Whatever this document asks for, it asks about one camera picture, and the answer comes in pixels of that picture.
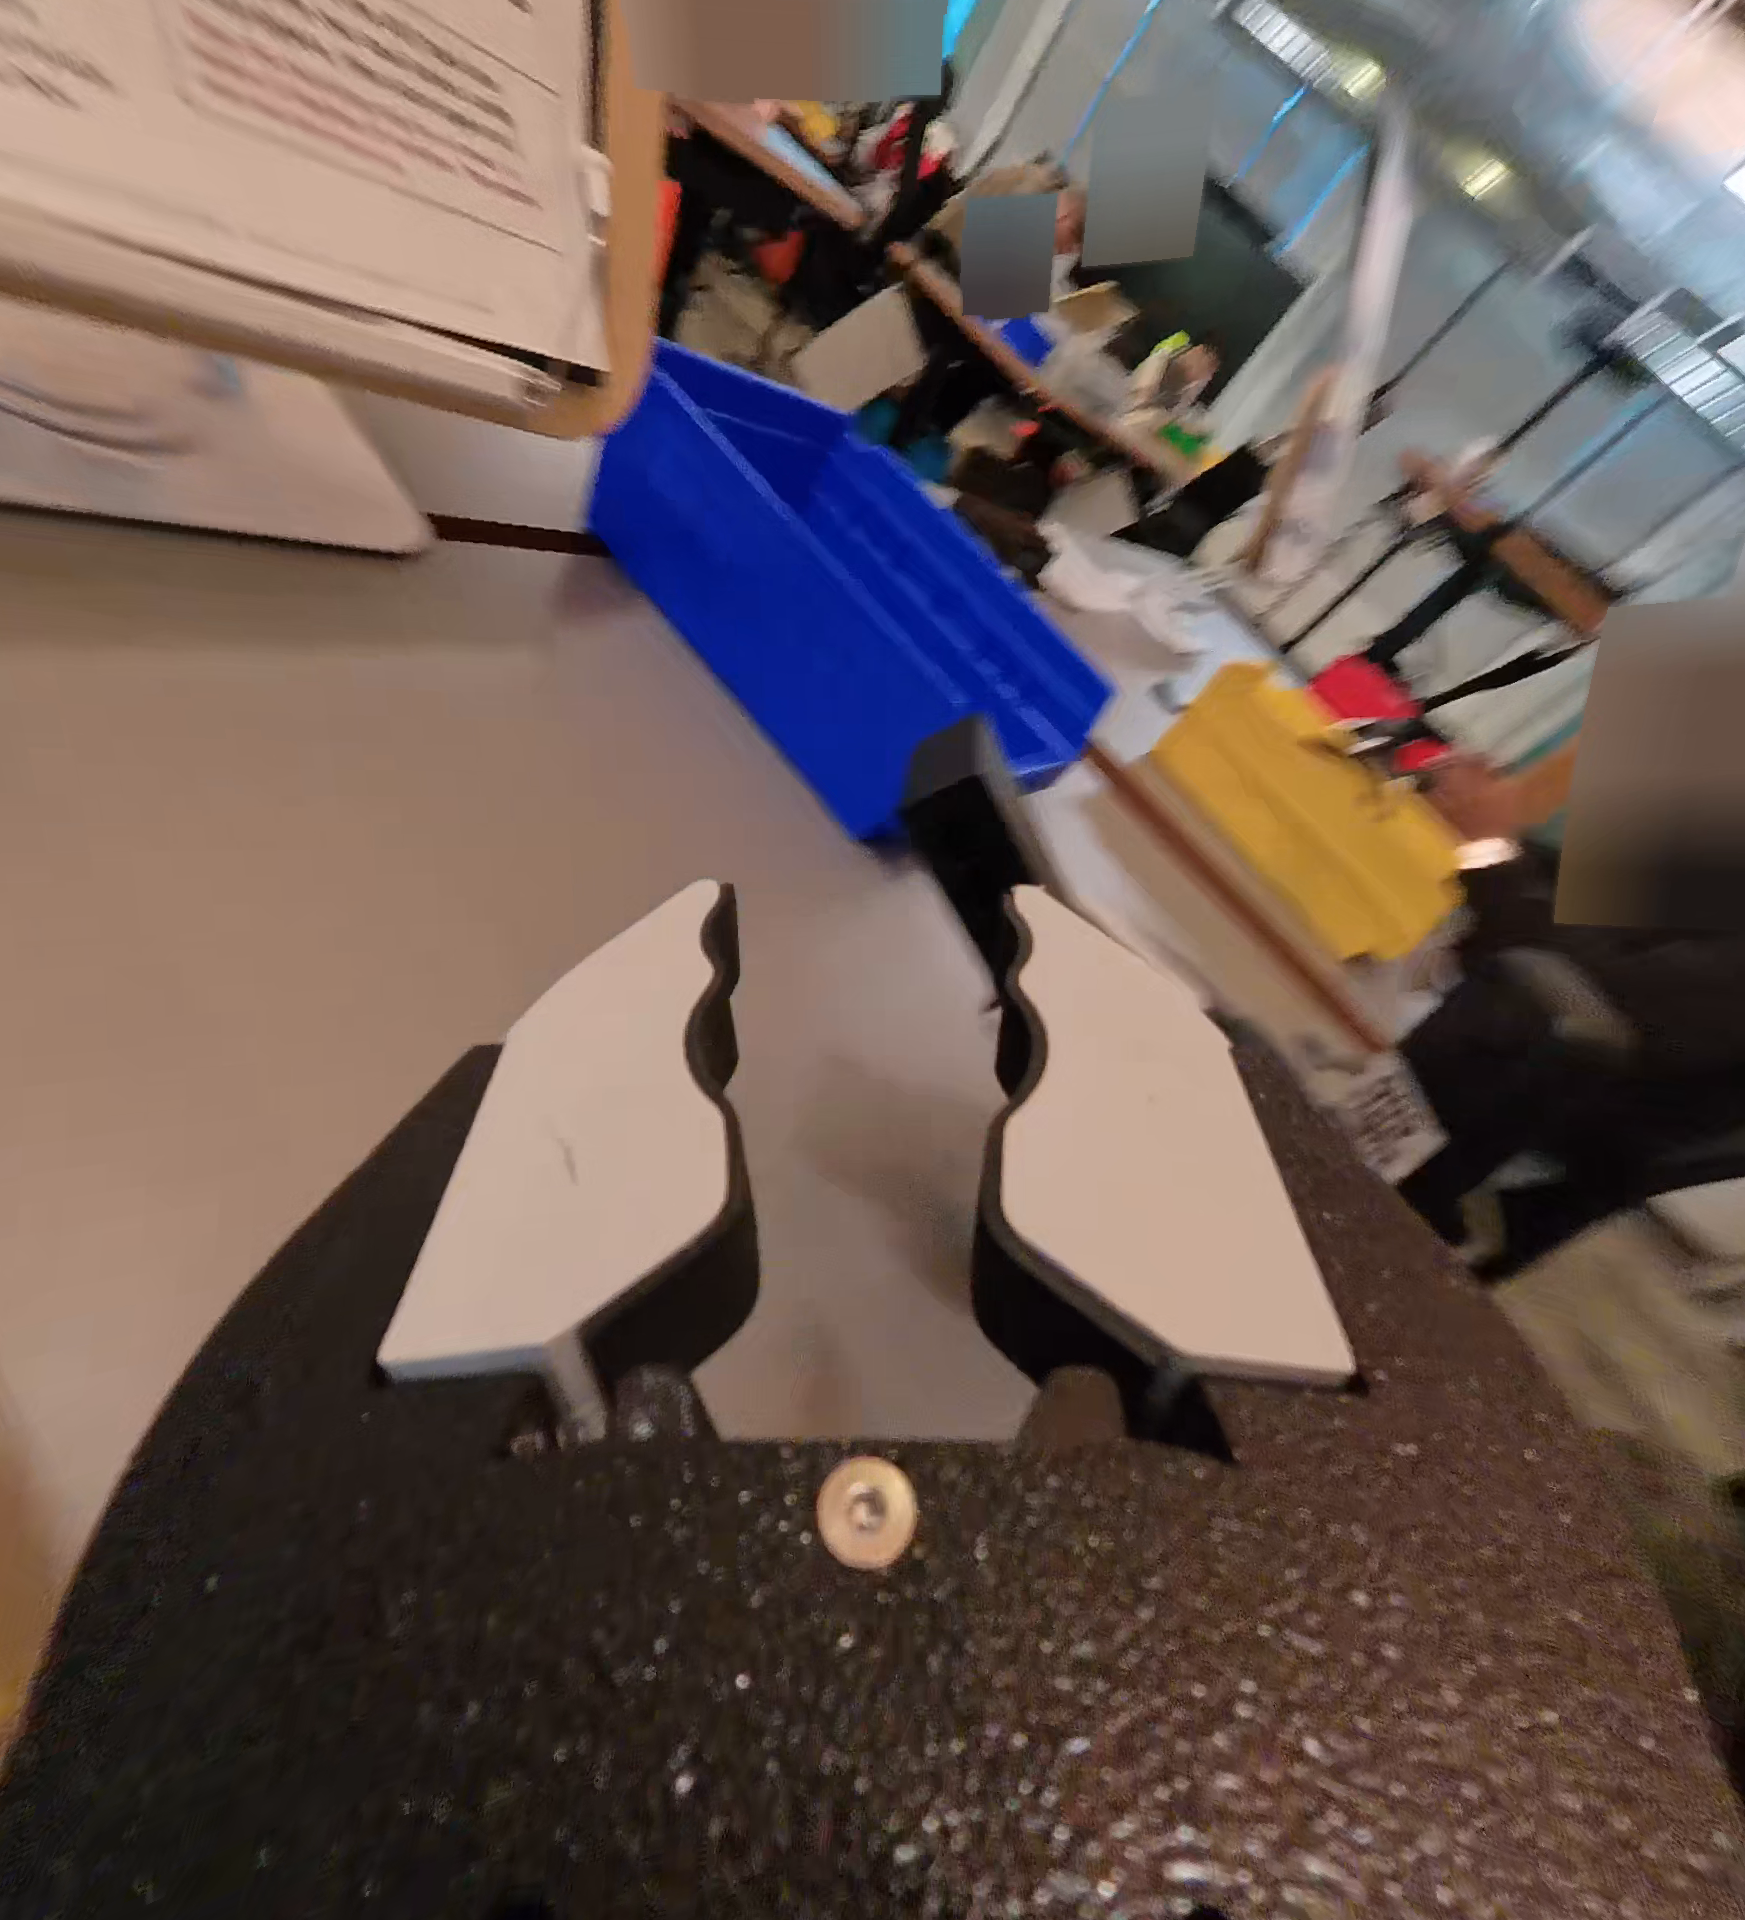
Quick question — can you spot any white box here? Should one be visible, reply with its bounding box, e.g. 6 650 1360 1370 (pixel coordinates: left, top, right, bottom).
0 271 436 558

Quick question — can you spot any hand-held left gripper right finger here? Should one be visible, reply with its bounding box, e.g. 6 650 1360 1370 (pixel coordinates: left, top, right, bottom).
973 883 1360 1415

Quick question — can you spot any blue plastic bin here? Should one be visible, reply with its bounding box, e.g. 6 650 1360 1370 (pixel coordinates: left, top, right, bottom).
582 340 1114 852

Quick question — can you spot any printed instruction sheet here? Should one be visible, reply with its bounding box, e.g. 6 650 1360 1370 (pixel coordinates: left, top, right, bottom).
0 0 614 380

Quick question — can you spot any yellow background bin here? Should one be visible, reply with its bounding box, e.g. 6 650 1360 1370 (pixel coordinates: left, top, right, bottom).
1146 661 1468 965

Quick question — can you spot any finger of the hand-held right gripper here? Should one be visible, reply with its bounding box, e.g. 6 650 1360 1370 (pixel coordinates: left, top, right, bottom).
902 714 1064 1038

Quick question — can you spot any wooden document stand board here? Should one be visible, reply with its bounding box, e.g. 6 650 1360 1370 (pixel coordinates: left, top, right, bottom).
0 0 672 442

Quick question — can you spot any red background object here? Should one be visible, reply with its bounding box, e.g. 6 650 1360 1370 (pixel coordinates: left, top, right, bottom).
1307 655 1448 773

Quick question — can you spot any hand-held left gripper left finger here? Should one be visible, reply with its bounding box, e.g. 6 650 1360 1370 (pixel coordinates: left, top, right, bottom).
374 879 759 1437

